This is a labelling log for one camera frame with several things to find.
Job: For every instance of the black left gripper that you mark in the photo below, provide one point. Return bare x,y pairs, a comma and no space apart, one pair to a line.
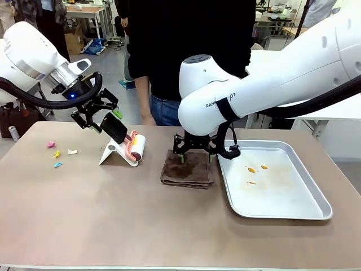
74,94

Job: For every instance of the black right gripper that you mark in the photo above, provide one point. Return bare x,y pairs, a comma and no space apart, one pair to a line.
197,142

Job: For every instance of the brown towel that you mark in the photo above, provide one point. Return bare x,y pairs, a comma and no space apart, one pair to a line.
186,172

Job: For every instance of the person right forearm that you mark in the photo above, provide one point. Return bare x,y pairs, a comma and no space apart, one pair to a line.
142,93

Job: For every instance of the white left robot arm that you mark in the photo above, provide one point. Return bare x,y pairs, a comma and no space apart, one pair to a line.
25,53

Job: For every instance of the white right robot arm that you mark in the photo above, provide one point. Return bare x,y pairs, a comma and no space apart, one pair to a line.
282,70

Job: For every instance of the person right hand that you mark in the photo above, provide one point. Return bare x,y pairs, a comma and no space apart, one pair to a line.
148,118

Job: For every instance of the blue floor mat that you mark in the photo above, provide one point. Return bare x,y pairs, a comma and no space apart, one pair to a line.
126,84

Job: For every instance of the white folded roller stand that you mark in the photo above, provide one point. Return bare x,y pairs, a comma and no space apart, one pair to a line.
111,153

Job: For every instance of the white paper scrap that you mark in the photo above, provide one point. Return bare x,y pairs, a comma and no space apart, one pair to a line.
72,152

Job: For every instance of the grey metal stool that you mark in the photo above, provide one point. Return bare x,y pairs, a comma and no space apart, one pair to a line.
46,103

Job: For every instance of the pink paper scrap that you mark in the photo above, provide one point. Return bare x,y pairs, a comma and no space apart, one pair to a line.
51,144

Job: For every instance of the yellow paper scrap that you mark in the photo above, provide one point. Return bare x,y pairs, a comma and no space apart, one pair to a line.
57,154

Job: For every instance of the blue plastic bag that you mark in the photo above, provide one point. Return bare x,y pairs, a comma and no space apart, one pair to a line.
94,47

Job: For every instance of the blue paper scrap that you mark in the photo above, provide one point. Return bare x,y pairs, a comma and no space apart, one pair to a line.
58,164

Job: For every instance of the brown cardboard box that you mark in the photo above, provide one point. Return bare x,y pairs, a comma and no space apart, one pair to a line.
74,39

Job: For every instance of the silver drink can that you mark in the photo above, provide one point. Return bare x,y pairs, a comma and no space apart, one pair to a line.
13,133

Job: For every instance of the silver metal tray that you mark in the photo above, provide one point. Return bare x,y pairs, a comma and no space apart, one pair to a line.
276,194

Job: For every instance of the bystander in black trousers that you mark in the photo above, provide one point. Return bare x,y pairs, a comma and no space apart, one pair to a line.
52,25

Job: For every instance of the bystander in loose jeans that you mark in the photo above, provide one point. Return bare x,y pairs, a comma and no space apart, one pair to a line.
124,17

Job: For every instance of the wooden top white desk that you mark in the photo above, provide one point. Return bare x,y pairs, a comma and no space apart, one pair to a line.
84,12

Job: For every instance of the person body black sweater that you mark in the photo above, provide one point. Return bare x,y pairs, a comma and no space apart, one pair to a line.
186,34

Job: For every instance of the bystander in beige clothes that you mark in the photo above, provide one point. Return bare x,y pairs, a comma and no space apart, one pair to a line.
7,14

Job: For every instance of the wooden workbench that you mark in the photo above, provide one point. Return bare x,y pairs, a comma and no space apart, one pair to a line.
294,31

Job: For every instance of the black vertical pole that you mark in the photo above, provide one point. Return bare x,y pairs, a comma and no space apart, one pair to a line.
304,12

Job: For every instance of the bystander in light blue shirt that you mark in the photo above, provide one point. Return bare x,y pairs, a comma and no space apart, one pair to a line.
318,11

